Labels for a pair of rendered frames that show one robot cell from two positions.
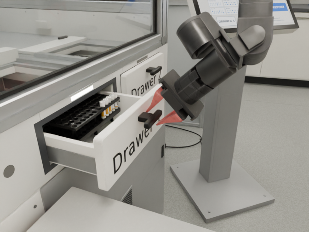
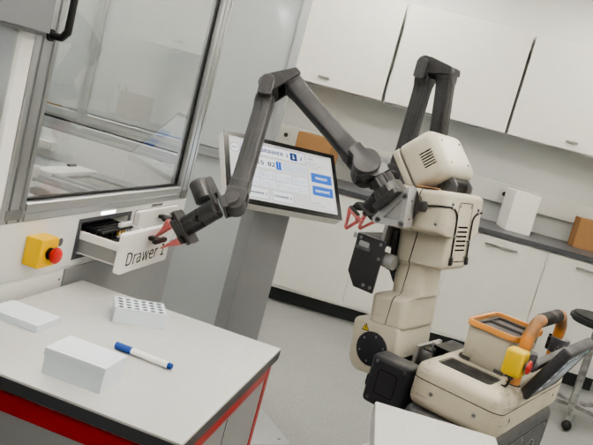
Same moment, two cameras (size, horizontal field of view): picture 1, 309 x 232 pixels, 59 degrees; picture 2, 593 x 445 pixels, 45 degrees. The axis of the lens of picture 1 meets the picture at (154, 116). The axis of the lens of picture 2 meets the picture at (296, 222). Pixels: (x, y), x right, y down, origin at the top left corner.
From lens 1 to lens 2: 1.47 m
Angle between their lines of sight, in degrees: 20
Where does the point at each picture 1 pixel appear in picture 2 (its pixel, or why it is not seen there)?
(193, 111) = (189, 238)
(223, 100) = (243, 289)
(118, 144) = (133, 246)
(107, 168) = (123, 257)
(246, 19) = (232, 186)
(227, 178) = not seen: hidden behind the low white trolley
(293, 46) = not seen: hidden behind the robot
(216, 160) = not seen: hidden behind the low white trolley
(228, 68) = (215, 213)
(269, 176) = (296, 426)
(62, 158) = (88, 249)
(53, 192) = (69, 278)
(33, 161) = (70, 245)
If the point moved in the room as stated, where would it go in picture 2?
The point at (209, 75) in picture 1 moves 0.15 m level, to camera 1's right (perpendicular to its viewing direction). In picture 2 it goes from (203, 214) to (257, 228)
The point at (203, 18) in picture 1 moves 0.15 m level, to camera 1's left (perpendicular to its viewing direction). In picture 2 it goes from (208, 180) to (154, 167)
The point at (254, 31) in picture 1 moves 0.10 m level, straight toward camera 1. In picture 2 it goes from (233, 194) to (221, 197)
